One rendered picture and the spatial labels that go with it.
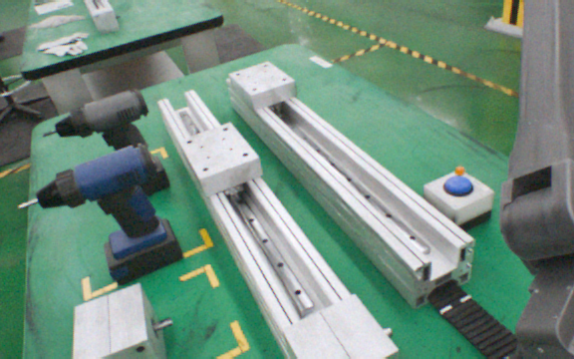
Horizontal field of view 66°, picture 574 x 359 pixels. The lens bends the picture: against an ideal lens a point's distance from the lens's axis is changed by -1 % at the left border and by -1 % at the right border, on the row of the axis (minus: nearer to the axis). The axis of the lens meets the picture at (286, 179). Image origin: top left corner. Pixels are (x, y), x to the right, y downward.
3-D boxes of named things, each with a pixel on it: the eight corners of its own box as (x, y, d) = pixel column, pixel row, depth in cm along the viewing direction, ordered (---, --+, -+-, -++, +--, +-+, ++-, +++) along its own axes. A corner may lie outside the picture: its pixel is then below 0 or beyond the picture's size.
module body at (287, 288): (359, 338, 60) (355, 298, 55) (293, 373, 58) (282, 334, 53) (201, 118, 122) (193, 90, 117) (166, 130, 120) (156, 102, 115)
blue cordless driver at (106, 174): (190, 256, 78) (149, 153, 66) (77, 307, 73) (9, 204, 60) (179, 232, 84) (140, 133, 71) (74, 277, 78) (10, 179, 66)
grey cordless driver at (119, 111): (176, 185, 97) (143, 94, 85) (86, 221, 92) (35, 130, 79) (168, 170, 103) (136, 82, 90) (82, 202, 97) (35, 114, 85)
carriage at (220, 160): (265, 187, 82) (258, 157, 78) (209, 209, 79) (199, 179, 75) (237, 150, 94) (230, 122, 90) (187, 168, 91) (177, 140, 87)
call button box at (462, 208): (491, 219, 74) (495, 189, 71) (444, 242, 72) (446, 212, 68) (457, 194, 81) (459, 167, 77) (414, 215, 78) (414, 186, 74)
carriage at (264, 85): (299, 107, 106) (294, 80, 102) (256, 122, 103) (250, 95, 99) (272, 85, 118) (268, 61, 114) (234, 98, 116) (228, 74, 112)
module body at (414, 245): (469, 280, 65) (474, 238, 60) (414, 310, 62) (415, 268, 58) (265, 97, 127) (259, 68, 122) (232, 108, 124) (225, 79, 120)
